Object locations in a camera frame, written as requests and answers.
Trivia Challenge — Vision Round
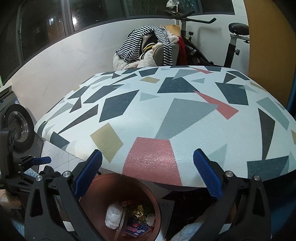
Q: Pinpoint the clear bag white cotton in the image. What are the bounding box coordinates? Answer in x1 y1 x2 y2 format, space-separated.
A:
105 203 123 230

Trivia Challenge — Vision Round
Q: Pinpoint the blue cardboard box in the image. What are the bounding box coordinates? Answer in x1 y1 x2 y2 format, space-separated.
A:
124 220 151 237

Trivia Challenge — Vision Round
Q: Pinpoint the gold foil wrapper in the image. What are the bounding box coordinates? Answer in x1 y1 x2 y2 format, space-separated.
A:
127 205 145 222

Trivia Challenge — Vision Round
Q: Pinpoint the white tissue wad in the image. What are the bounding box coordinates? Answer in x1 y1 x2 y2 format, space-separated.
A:
145 214 156 227

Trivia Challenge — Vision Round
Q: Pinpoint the brown round trash bin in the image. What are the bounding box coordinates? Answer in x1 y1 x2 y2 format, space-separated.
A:
80 173 161 240

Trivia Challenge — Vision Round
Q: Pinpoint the geometric patterned tablecloth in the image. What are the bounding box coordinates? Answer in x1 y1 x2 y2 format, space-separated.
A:
35 66 295 187

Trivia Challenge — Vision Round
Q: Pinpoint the blue curtain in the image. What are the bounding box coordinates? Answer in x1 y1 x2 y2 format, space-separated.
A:
286 76 296 115

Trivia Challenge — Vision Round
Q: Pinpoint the white fluffy blanket pile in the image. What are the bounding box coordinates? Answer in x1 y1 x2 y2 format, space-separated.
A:
113 31 179 70

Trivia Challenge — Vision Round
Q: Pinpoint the striped black white shirt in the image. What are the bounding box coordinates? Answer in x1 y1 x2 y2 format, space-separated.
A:
115 25 173 66

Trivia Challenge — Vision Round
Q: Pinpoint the dark window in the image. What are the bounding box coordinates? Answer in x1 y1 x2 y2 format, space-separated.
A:
0 0 235 77

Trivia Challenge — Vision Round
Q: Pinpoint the black exercise bike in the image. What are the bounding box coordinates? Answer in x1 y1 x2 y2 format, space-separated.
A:
166 10 249 68

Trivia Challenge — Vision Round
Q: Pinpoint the wooden chair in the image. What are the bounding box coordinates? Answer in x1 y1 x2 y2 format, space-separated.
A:
165 25 181 37

